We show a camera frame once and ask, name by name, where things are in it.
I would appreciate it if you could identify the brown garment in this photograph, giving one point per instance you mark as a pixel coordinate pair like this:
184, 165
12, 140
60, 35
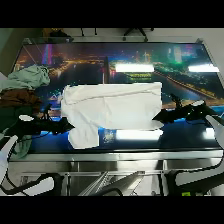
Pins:
18, 97

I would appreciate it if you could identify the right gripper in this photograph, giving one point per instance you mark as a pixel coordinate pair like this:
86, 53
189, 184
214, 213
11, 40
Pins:
170, 115

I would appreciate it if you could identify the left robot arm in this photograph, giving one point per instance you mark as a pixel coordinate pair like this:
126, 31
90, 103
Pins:
30, 126

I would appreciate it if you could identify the black office chair base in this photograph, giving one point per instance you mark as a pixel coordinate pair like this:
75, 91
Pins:
135, 32

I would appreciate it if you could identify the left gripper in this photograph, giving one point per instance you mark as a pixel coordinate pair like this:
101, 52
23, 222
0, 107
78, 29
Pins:
61, 126

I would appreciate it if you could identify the dark green garment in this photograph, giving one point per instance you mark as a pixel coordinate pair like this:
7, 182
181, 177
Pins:
10, 116

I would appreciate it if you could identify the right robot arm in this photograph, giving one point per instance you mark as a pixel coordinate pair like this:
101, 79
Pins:
200, 178

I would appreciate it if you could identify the white T-shirt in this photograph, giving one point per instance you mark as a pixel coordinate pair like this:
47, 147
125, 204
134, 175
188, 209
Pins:
113, 106

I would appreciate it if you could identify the pale green garment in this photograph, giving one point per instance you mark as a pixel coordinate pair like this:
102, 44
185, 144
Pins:
28, 77

